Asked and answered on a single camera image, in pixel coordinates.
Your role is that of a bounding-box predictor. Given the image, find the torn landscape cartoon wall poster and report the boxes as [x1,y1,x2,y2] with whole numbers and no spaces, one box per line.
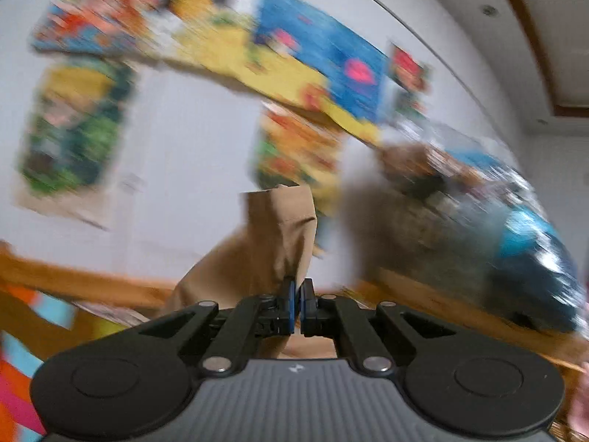
[251,104,343,217]

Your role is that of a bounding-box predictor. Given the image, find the blue plastic-wrapped bundle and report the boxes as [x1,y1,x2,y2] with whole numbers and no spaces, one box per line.
[455,147,587,334]

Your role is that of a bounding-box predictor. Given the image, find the orange cartoon wall poster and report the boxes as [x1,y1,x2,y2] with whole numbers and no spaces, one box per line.
[30,0,164,60]

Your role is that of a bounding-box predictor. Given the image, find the large yellow cartoon wall poster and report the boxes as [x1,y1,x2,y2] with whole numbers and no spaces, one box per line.
[156,0,389,145]

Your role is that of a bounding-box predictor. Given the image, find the small red wall poster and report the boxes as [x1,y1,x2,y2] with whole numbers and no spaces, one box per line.
[389,42,434,98]

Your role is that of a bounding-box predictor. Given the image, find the wooden ceiling trim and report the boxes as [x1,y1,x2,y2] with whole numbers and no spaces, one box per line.
[485,0,589,118]

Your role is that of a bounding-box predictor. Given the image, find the green cartoon wall poster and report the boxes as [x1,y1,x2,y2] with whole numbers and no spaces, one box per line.
[14,57,136,228]

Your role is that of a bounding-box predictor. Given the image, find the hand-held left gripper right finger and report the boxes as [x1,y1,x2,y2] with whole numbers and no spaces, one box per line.
[301,277,457,376]

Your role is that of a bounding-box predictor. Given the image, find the brown printed blanket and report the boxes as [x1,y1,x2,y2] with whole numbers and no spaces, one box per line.
[338,140,465,288]

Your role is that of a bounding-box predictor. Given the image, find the wooden bed frame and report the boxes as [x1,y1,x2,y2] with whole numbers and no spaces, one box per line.
[0,239,589,378]

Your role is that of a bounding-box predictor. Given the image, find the beige garment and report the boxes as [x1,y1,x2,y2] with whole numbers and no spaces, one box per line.
[163,184,340,361]

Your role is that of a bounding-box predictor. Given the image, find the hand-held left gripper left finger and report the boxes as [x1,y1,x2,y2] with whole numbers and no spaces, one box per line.
[138,277,297,375]

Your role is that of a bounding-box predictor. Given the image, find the colourful patterned blanket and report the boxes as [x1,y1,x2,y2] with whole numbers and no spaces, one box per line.
[0,281,155,438]

